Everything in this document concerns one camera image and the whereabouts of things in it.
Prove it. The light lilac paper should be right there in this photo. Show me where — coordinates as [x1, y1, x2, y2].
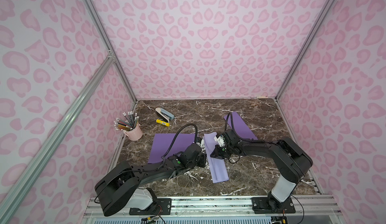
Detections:
[204, 132, 229, 183]

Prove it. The dark purple paper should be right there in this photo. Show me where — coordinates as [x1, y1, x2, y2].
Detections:
[148, 133, 195, 164]
[232, 112, 257, 140]

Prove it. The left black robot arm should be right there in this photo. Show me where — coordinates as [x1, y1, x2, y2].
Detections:
[94, 143, 207, 217]

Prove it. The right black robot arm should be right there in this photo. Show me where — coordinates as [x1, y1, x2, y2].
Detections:
[211, 129, 313, 209]

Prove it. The yellow glue stick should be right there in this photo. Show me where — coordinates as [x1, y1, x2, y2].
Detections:
[156, 119, 170, 127]

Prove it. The grey beige stapler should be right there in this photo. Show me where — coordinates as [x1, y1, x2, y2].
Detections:
[155, 107, 175, 123]

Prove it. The pink pencil cup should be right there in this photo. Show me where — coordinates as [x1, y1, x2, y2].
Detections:
[123, 124, 143, 141]

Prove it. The bundle of pencils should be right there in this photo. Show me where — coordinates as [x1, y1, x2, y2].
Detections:
[114, 111, 139, 132]

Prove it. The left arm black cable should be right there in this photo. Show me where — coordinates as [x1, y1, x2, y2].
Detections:
[161, 123, 199, 160]

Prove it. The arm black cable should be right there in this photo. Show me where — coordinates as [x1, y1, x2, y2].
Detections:
[161, 123, 199, 160]
[224, 111, 251, 142]

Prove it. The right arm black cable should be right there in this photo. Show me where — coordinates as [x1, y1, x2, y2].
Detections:
[224, 111, 251, 142]

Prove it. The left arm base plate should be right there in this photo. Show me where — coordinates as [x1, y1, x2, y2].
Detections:
[129, 198, 172, 216]

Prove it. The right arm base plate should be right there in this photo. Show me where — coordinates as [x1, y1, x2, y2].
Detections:
[251, 196, 296, 214]

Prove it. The aluminium front rail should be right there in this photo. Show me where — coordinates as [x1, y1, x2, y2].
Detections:
[81, 195, 346, 224]

